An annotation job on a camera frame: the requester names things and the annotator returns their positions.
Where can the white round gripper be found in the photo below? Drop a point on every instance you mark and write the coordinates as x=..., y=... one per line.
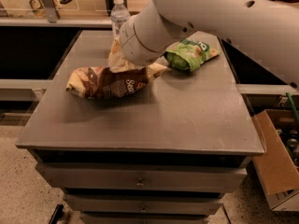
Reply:
x=133, y=47

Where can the brown chip bag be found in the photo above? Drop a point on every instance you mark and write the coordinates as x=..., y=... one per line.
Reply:
x=102, y=83

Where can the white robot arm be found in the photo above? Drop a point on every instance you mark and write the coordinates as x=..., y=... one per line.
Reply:
x=266, y=31

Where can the green rice chip bag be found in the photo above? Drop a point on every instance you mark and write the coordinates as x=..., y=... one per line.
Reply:
x=189, y=54

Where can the clear plastic water bottle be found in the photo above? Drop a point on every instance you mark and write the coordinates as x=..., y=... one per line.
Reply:
x=119, y=16

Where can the grey drawer cabinet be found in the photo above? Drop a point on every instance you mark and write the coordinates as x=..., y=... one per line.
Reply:
x=190, y=137

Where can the snack package on shelf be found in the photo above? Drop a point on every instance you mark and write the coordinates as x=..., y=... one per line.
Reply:
x=24, y=8

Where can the top drawer knob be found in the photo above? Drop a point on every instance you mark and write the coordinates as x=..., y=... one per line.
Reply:
x=140, y=183

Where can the green stick in box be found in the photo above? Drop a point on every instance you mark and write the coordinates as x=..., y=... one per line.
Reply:
x=293, y=107

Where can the cardboard box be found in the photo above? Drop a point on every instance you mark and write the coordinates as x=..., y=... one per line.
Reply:
x=277, y=173

